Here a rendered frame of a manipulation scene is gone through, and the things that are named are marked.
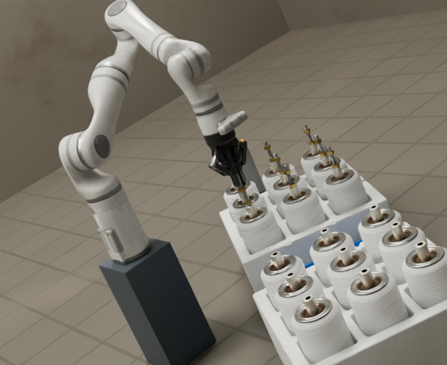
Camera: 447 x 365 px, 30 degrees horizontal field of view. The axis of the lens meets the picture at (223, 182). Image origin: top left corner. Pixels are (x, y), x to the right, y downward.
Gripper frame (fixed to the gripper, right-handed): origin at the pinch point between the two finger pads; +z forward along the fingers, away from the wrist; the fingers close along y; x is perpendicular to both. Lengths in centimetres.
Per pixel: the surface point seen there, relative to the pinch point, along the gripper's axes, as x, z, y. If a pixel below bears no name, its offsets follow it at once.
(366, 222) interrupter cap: 37.1, 10.1, 3.0
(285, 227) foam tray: 2.4, 17.6, -6.1
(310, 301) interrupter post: 45, 8, 34
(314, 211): 12.1, 14.4, -8.4
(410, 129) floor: -19, 36, -98
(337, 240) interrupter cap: 34.0, 10.2, 10.3
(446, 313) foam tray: 63, 18, 20
